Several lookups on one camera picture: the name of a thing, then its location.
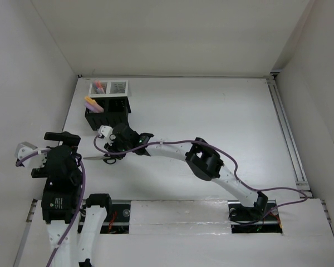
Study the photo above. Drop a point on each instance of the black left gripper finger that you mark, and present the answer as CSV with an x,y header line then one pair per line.
x,y
65,137
39,173

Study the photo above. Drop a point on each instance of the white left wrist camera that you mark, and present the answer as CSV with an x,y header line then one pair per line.
x,y
30,156

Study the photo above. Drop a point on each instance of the white mesh organizer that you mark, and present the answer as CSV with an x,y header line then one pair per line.
x,y
112,88

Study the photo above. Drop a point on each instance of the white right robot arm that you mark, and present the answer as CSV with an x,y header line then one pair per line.
x,y
203,160

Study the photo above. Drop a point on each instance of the orange highlighter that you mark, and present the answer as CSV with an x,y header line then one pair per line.
x,y
93,102

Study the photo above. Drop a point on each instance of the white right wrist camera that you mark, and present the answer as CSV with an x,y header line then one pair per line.
x,y
106,133

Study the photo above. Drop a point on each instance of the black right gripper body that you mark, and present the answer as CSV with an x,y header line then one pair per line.
x,y
118,146

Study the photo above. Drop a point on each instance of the orange double-tip pen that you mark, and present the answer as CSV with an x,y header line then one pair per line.
x,y
100,87

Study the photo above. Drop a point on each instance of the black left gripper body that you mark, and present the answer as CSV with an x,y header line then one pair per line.
x,y
79,174

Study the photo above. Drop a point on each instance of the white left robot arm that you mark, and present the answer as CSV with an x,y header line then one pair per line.
x,y
73,223

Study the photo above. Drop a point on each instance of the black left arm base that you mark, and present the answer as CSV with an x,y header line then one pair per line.
x,y
118,219

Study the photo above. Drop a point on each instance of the black mesh organizer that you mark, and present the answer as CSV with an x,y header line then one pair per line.
x,y
116,111

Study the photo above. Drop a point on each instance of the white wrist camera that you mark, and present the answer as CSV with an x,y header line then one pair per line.
x,y
106,133
30,156

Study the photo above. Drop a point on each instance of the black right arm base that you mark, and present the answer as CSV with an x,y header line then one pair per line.
x,y
244,220

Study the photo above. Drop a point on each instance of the purple highlighter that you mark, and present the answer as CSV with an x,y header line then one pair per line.
x,y
92,108

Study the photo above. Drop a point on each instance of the black scissors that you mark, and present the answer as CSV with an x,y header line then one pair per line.
x,y
106,159

